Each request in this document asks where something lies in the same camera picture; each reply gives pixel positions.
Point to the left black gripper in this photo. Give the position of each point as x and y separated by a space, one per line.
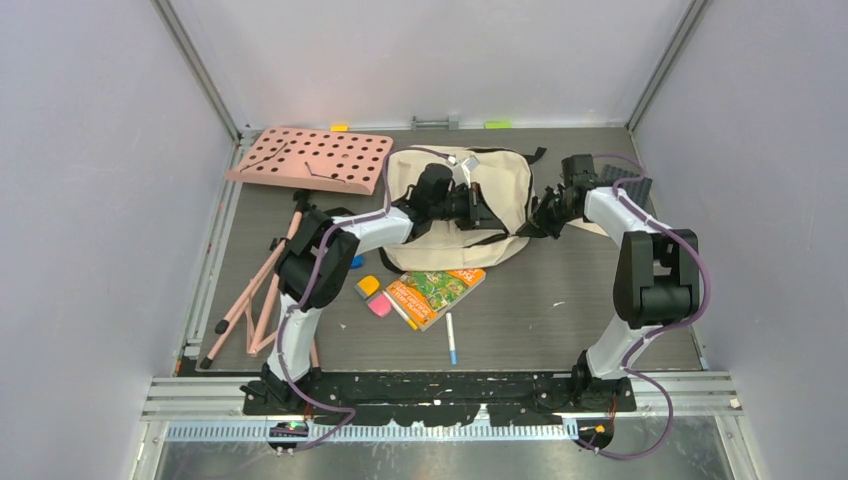
470 192

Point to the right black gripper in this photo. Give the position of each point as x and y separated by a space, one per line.
539 225

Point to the cream canvas backpack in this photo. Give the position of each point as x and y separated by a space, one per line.
507 183

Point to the orange paperback book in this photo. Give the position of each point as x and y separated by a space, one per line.
427 296

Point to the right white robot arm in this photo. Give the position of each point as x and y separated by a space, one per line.
659 274

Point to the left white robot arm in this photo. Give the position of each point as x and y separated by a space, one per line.
317 259

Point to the dark grey studded baseplate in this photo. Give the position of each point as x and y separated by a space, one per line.
637 191

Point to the pink perforated stand board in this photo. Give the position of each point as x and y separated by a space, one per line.
318 160

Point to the blue eraser block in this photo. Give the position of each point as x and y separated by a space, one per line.
357 262

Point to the orange eraser block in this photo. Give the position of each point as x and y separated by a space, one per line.
367 286

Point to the pink eraser block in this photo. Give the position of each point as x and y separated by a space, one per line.
380 305

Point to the yellow capped white marker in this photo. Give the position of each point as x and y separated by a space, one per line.
400 311

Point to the blue capped white marker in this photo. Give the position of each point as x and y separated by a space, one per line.
453 354

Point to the pink tripod stand legs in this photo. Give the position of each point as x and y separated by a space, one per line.
242 316

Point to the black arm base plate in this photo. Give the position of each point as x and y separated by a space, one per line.
436 399

